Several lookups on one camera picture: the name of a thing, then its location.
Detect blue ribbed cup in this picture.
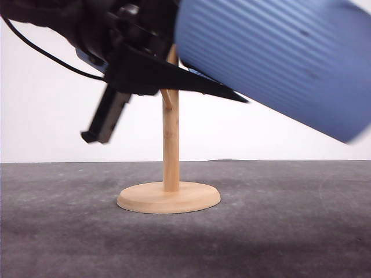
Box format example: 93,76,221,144
174,0,371,144

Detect grey table mat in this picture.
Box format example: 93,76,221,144
0,160,371,278

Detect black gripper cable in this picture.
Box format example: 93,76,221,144
0,15,106,81

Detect wooden cup tree stand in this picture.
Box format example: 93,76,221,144
117,44,221,214

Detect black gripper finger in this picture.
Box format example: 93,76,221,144
103,45,248,103

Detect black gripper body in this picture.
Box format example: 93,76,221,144
0,0,180,89

